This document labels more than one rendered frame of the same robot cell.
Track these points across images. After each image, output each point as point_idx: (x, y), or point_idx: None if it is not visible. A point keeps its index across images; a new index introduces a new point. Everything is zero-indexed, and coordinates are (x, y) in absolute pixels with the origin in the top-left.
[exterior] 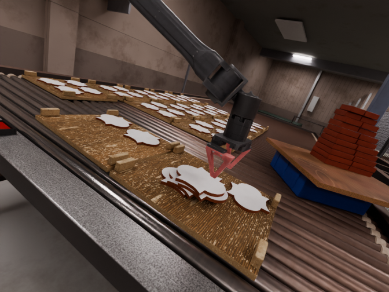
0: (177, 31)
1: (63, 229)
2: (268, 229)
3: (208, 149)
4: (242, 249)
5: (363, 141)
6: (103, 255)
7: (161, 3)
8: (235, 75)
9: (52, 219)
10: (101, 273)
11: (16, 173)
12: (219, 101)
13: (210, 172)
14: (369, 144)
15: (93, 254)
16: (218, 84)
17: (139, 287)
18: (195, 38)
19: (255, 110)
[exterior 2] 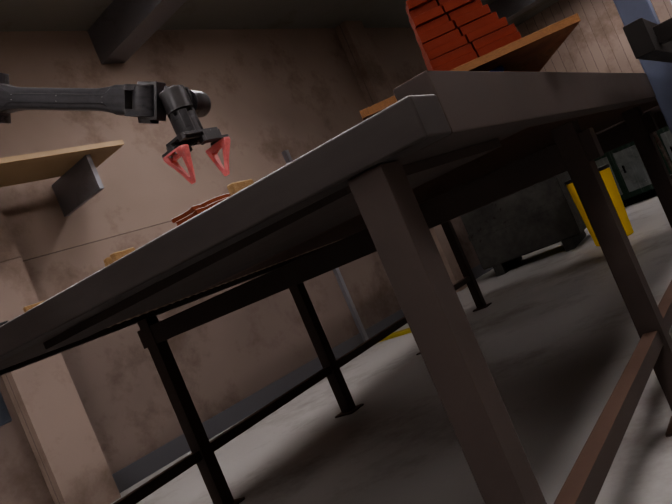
0: (77, 96)
1: (78, 305)
2: None
3: (166, 159)
4: None
5: (469, 23)
6: (107, 273)
7: (53, 89)
8: (143, 86)
9: (68, 311)
10: (117, 293)
11: (24, 318)
12: (150, 117)
13: (188, 180)
14: (483, 19)
15: (103, 285)
16: (137, 104)
17: (133, 255)
18: (94, 89)
19: (181, 97)
